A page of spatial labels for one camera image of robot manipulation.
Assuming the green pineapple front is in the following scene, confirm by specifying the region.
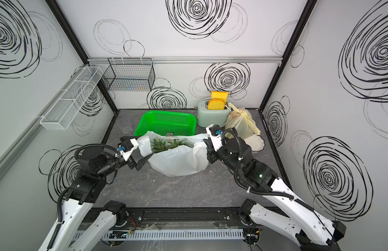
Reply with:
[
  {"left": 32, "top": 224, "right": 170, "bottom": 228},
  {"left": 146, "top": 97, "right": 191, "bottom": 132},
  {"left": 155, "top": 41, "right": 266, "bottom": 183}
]
[{"left": 151, "top": 138, "right": 170, "bottom": 153}]

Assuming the green pineapple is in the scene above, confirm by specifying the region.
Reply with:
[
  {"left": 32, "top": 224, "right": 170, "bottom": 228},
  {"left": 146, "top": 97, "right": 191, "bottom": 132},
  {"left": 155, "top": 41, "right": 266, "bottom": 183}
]
[
  {"left": 151, "top": 138, "right": 170, "bottom": 153},
  {"left": 168, "top": 139, "right": 194, "bottom": 149}
]

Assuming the white bunny print plastic bag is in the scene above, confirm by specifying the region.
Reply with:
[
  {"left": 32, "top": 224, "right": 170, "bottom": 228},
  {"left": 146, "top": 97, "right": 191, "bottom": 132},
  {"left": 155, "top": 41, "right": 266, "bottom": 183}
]
[{"left": 137, "top": 131, "right": 209, "bottom": 177}]

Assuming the yellowish fruit print plastic bag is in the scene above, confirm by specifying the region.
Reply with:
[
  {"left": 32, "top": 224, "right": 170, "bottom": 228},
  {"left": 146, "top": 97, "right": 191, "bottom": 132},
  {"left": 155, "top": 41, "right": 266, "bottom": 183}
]
[{"left": 225, "top": 102, "right": 260, "bottom": 139}]

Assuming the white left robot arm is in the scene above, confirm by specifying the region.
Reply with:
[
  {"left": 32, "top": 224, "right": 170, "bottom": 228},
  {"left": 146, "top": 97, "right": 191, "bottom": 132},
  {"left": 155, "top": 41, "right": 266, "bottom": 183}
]
[{"left": 40, "top": 137, "right": 148, "bottom": 251}]

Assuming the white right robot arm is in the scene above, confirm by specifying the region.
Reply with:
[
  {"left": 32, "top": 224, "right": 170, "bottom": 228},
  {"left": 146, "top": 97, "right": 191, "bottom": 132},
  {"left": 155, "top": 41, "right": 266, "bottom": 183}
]
[{"left": 204, "top": 124, "right": 346, "bottom": 251}]

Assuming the mint green toaster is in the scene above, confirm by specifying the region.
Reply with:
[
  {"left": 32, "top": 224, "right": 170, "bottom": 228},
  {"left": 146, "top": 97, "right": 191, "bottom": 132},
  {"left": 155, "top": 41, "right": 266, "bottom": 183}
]
[{"left": 197, "top": 98, "right": 232, "bottom": 128}]

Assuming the white scalloped plate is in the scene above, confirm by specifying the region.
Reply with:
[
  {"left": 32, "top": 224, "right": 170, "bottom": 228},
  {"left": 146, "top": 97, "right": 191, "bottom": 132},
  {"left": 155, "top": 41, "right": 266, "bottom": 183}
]
[{"left": 244, "top": 134, "right": 265, "bottom": 152}]

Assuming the clear plastic cup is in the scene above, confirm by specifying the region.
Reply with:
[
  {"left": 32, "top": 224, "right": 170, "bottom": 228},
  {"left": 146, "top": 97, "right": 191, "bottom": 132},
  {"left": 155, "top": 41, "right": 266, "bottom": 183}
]
[{"left": 116, "top": 117, "right": 133, "bottom": 134}]

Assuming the green plastic basket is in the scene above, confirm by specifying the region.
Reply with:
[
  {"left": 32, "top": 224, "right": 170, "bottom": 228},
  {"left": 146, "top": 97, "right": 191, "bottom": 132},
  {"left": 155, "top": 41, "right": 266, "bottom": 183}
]
[{"left": 134, "top": 110, "right": 197, "bottom": 136}]

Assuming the front toast slice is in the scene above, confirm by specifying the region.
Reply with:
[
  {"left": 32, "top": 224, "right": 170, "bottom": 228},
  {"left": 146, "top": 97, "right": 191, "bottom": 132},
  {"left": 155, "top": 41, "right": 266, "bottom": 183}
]
[{"left": 207, "top": 98, "right": 226, "bottom": 110}]

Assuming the toast slice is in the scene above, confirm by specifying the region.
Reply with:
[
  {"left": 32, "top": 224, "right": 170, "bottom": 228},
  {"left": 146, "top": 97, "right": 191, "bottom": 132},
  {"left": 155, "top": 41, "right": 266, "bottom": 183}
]
[
  {"left": 211, "top": 91, "right": 228, "bottom": 103},
  {"left": 207, "top": 98, "right": 226, "bottom": 110}
]

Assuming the back toast slice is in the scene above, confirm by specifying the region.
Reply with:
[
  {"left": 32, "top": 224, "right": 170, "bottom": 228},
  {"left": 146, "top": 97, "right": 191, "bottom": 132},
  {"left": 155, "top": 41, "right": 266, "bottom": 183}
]
[{"left": 211, "top": 91, "right": 228, "bottom": 103}]

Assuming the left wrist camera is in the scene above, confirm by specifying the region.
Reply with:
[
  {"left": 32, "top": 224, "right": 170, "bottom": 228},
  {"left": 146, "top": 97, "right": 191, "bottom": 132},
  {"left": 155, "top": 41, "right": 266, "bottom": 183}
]
[{"left": 118, "top": 138, "right": 138, "bottom": 162}]

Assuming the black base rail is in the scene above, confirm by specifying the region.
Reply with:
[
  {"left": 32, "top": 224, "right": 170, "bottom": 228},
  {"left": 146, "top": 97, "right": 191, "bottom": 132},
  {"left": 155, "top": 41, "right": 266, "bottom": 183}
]
[{"left": 83, "top": 206, "right": 276, "bottom": 227}]

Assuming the white mesh wall shelf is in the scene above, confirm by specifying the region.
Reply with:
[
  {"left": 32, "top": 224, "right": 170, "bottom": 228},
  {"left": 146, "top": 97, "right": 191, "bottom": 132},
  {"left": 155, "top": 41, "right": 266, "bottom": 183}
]
[{"left": 40, "top": 67, "right": 103, "bottom": 130}]

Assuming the grey slotted cable duct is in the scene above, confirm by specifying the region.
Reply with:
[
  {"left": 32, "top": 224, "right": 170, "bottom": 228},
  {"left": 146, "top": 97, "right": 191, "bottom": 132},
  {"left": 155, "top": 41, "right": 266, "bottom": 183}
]
[{"left": 72, "top": 228, "right": 245, "bottom": 242}]

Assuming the black wire wall basket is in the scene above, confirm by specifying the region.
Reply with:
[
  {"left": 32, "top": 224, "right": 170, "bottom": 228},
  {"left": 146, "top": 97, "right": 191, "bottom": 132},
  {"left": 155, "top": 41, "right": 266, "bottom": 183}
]
[{"left": 102, "top": 58, "right": 155, "bottom": 92}]

